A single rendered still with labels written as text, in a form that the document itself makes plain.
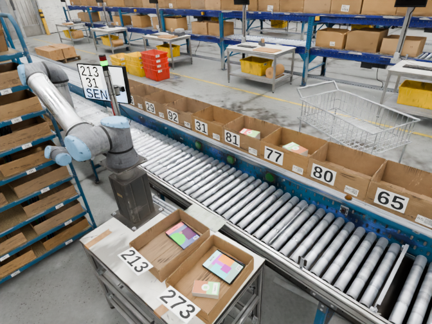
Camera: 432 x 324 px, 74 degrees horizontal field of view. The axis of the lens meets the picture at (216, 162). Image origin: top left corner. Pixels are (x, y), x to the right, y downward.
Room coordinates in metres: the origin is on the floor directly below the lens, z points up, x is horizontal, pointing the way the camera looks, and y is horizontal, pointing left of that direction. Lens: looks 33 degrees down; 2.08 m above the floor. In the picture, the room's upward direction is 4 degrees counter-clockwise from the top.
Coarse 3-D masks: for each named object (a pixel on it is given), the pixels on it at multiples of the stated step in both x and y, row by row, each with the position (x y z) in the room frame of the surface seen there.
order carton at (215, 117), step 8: (200, 112) 2.51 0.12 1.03; (208, 112) 2.58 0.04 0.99; (216, 112) 2.59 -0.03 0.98; (224, 112) 2.52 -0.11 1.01; (232, 112) 2.45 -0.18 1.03; (192, 120) 2.41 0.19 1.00; (200, 120) 2.34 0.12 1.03; (208, 120) 2.57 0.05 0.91; (216, 120) 2.60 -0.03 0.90; (224, 120) 2.52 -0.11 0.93; (232, 120) 2.45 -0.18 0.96; (192, 128) 2.42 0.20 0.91; (208, 128) 2.26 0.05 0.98; (216, 128) 2.20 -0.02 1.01; (208, 136) 2.27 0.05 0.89
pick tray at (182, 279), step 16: (208, 240) 1.12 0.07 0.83; (224, 240) 1.10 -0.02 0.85; (192, 256) 1.02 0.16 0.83; (208, 256) 1.07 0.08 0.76; (240, 256) 1.03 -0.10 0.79; (176, 272) 0.93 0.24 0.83; (192, 272) 0.97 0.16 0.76; (208, 272) 0.97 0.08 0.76; (176, 288) 0.89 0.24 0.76; (192, 288) 0.88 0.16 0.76; (224, 288) 0.87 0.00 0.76; (208, 304) 0.79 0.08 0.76; (224, 304) 0.77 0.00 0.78; (208, 320) 0.69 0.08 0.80
